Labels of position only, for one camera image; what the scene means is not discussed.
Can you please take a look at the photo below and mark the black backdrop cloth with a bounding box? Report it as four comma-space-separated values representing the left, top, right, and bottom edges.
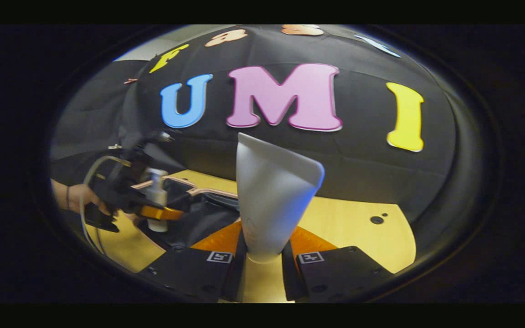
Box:
48, 25, 495, 256

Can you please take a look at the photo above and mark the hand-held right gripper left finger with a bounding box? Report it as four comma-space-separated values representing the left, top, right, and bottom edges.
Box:
137, 219, 248, 303

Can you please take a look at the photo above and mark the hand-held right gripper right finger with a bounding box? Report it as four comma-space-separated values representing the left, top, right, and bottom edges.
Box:
281, 225, 395, 303

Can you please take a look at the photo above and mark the white pump bottle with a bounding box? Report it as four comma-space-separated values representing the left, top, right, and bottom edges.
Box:
145, 168, 170, 233

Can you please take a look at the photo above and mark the grey cable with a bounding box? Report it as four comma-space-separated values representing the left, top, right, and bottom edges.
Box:
79, 155, 133, 256

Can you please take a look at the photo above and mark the white squeeze tube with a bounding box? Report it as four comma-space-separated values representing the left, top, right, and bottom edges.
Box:
235, 132, 326, 265

